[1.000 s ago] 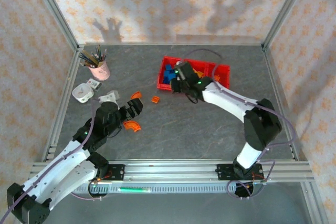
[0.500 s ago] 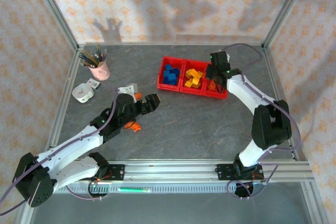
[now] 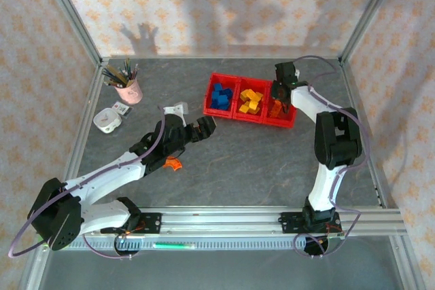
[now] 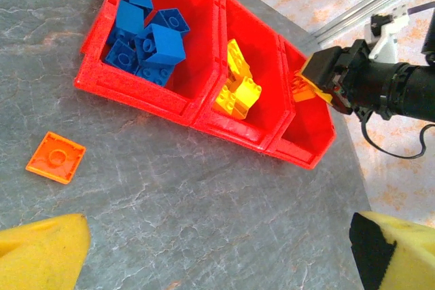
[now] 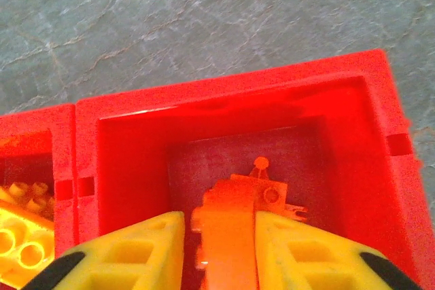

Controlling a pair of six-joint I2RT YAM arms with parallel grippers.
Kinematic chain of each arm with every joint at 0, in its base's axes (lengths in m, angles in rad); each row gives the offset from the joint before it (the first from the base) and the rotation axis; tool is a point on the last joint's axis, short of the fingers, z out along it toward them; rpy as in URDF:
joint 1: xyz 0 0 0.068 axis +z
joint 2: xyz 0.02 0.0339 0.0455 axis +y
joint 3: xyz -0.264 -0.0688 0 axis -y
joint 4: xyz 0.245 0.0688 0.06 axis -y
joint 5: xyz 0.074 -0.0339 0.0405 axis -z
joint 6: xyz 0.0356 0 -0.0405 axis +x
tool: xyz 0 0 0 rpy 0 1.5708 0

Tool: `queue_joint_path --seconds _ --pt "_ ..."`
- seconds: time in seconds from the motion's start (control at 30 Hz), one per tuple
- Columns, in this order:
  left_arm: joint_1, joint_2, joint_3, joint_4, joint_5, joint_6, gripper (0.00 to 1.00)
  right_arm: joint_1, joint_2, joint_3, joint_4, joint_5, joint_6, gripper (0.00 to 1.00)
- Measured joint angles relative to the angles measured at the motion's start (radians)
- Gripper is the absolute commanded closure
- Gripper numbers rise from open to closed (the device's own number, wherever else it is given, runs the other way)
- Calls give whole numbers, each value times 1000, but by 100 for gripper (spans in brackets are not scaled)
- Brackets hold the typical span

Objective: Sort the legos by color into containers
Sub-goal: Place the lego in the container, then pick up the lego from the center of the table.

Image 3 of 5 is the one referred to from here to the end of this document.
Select red three-compartment bin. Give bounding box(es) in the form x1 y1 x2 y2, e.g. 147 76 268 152
203 72 299 129

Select pink cup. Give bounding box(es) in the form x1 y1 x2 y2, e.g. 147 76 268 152
113 77 144 105

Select small printed card packet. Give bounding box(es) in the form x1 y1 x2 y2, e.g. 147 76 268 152
111 101 133 117

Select green light tube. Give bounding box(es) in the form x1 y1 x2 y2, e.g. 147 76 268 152
154 242 195 249

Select orange arch lego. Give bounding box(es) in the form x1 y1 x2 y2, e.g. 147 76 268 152
162 156 184 171

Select aluminium frame leg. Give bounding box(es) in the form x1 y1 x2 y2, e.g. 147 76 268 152
389 235 423 290
18 252 52 290

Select grey slotted cable duct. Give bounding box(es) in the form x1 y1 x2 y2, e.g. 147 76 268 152
64 237 343 251

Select aluminium frame post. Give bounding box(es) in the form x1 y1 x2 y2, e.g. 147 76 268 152
35 0 103 65
339 0 407 63

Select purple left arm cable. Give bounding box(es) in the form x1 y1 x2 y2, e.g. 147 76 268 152
7 105 167 259

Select aluminium side frame rail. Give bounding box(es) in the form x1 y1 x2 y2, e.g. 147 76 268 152
339 60 399 210
52 60 106 211

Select bundle of coloured pencils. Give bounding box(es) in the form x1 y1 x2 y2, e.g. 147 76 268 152
101 58 139 88

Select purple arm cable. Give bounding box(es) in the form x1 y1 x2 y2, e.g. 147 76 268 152
294 54 371 209
7 105 167 259

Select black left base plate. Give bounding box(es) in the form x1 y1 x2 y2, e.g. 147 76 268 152
101 213 162 236

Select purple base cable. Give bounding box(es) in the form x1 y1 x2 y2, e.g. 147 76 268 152
293 206 362 259
82 234 134 261

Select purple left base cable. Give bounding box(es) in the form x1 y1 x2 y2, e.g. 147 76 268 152
82 234 134 261

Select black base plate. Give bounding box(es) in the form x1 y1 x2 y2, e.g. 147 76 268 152
279 211 341 235
101 213 162 236

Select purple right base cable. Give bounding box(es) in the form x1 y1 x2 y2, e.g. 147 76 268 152
293 206 362 259

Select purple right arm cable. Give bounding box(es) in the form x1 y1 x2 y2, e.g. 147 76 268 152
294 54 371 209

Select aluminium back frame bar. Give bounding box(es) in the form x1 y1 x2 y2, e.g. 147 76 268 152
100 54 344 61

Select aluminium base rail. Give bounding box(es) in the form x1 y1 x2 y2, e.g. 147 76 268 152
42 205 408 237

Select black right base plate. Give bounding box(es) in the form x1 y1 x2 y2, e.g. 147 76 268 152
279 211 341 235

